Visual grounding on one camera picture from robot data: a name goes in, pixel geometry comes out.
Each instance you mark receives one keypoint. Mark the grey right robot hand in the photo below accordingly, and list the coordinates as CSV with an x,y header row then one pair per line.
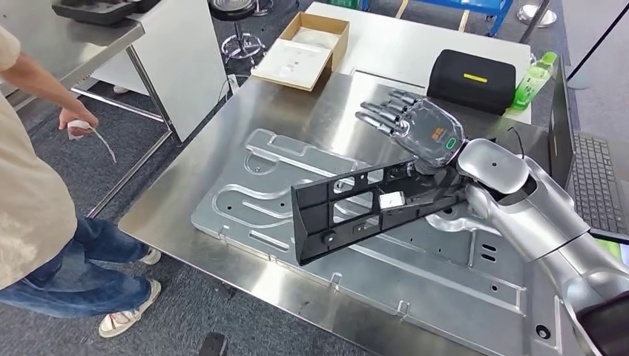
x,y
432,132

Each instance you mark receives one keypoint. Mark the black plastic part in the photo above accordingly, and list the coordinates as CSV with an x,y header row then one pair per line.
x,y
309,194

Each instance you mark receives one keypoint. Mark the blue metal shelf rack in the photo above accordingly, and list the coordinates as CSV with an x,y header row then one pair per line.
x,y
471,6

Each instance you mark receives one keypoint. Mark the black case yellow label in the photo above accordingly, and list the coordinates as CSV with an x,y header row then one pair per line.
x,y
471,93

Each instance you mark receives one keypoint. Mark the white table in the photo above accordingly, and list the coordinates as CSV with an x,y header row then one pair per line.
x,y
403,44

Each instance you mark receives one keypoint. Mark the green plastic bottle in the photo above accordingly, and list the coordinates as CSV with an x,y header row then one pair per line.
x,y
533,78

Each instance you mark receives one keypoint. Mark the yellow floor tape strip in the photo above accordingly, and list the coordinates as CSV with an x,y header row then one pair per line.
x,y
464,20

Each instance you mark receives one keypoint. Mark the cardboard box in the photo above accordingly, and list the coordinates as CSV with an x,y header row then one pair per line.
x,y
295,64

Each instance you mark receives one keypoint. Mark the black laptop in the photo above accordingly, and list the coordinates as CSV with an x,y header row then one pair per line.
x,y
597,182

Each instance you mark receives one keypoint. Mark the stamped metal panel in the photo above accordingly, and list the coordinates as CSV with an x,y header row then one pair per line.
x,y
255,206

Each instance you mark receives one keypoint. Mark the chrome stool base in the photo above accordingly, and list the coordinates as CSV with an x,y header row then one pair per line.
x,y
265,7

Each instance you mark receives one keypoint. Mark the black round stool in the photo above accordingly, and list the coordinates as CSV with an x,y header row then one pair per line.
x,y
231,7

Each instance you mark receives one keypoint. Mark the white cabinet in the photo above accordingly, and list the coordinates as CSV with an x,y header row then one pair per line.
x,y
186,64

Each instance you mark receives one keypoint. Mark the black robot foot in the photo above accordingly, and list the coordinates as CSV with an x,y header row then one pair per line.
x,y
213,345

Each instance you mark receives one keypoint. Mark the black plastic tray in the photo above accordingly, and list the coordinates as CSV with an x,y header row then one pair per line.
x,y
98,12

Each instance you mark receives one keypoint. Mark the steel table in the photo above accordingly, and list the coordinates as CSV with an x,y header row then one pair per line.
x,y
49,39

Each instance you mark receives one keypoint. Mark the person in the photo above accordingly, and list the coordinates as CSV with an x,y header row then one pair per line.
x,y
29,196

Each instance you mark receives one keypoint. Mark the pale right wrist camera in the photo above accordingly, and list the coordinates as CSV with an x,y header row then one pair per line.
x,y
392,201

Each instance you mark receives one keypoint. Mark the dark stanchion post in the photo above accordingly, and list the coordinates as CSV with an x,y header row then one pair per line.
x,y
580,81

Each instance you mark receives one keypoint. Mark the chrome stanchion post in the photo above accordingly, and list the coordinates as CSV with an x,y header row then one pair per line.
x,y
538,17

